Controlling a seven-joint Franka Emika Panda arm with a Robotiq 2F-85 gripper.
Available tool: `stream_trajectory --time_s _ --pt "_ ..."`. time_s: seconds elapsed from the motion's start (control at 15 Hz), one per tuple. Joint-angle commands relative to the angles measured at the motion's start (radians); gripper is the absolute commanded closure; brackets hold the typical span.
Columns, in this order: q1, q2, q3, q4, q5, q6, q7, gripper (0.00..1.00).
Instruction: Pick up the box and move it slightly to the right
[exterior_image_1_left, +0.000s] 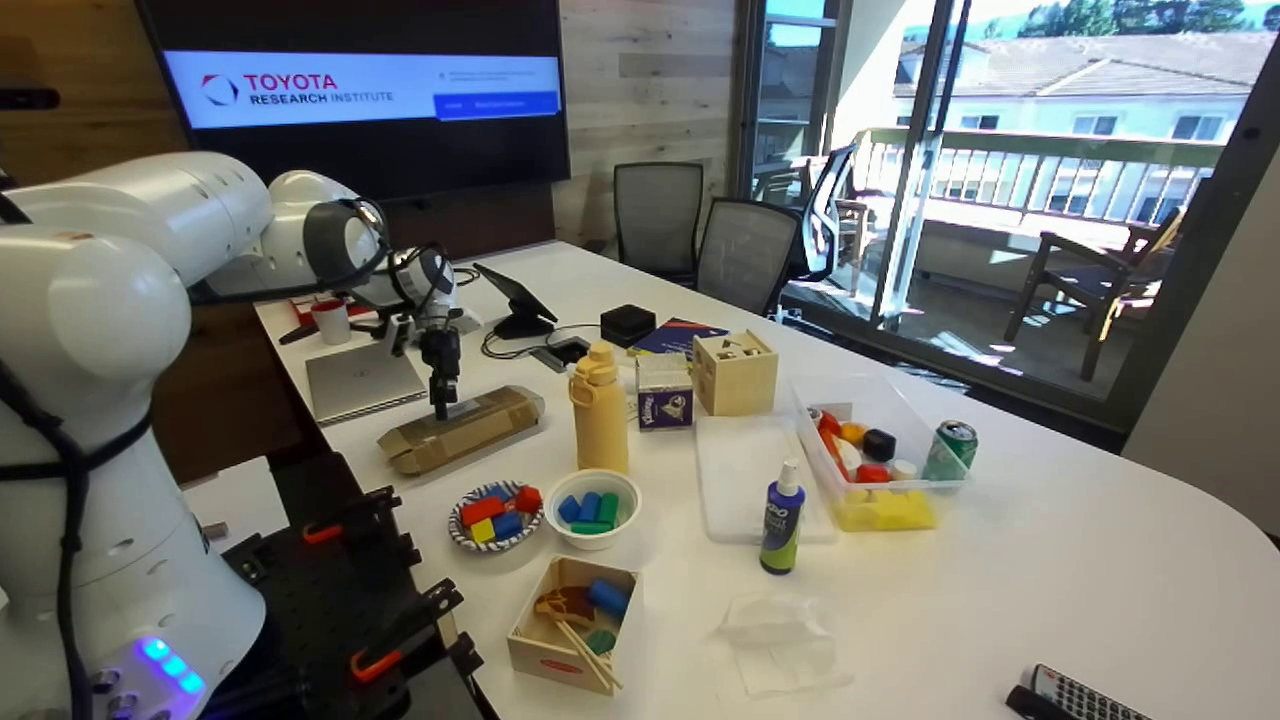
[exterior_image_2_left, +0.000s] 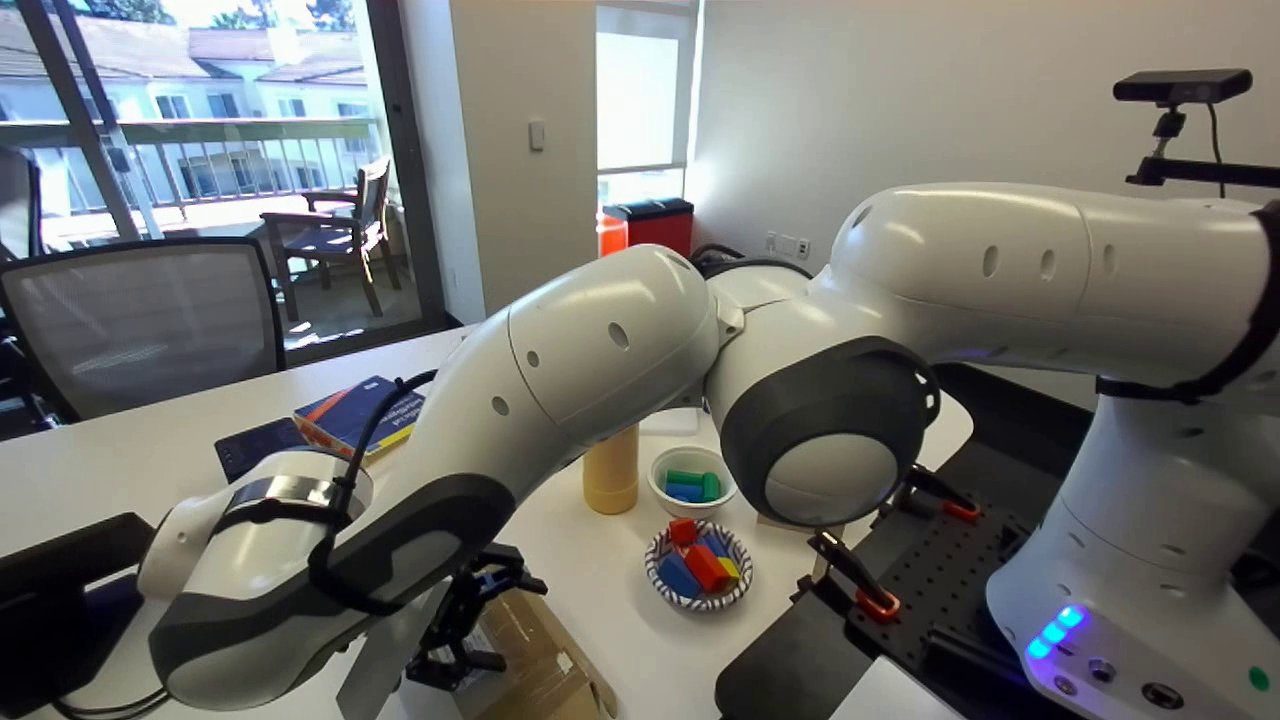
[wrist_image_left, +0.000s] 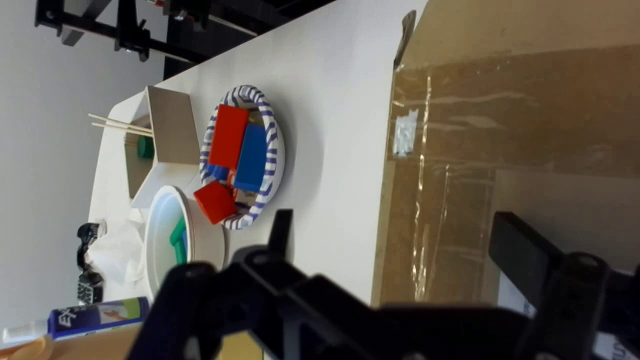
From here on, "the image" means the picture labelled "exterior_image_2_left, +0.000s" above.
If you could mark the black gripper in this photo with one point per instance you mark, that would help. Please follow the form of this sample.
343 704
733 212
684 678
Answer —
497 577

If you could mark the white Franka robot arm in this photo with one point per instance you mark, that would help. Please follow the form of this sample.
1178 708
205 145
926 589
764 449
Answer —
600 345

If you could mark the white bowl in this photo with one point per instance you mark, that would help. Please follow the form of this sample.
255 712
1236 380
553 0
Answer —
692 505

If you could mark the blue and yellow book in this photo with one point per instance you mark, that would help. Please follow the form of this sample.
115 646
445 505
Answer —
343 414

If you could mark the black square box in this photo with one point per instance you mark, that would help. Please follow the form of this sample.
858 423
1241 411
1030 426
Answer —
255 446

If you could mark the red storage bin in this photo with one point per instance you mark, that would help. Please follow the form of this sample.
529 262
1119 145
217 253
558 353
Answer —
657 227

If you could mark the yellow wooden bottle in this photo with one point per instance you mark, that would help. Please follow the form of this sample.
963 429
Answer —
611 476

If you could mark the grey mesh office chair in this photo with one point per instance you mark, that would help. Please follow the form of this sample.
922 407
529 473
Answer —
132 324

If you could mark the small yellow block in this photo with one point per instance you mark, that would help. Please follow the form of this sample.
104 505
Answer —
729 571

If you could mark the white wall outlet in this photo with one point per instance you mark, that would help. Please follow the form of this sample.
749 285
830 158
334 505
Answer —
791 245

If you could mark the brown cardboard box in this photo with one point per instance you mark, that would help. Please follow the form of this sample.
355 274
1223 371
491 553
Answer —
544 666

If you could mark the black camera sensor bar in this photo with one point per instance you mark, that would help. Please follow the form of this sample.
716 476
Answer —
1183 86

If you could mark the white paper sheet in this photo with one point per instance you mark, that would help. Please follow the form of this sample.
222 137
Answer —
888 695

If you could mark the small red block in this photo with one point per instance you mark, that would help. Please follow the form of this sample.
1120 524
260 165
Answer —
682 535

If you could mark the black and orange clamp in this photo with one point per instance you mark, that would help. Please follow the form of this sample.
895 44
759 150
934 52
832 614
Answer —
852 575
949 500

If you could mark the blue patterned bowl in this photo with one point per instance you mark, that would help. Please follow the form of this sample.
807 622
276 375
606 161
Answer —
667 595

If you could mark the red cylinder block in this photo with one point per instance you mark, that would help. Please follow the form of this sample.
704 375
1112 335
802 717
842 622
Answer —
704 571

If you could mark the orange storage bin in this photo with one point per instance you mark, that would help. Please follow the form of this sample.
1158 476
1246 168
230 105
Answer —
612 235

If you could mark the green block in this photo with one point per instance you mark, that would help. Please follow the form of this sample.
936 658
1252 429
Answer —
684 476

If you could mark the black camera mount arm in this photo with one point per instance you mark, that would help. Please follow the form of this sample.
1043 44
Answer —
1200 168

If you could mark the wooden outdoor chair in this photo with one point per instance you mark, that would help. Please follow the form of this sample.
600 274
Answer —
334 235

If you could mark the white light switch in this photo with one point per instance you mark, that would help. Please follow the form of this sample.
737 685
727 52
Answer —
535 135

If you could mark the blue block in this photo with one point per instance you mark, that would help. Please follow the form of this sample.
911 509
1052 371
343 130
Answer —
675 577
688 493

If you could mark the black mounting plate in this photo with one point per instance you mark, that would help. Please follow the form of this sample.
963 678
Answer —
934 575

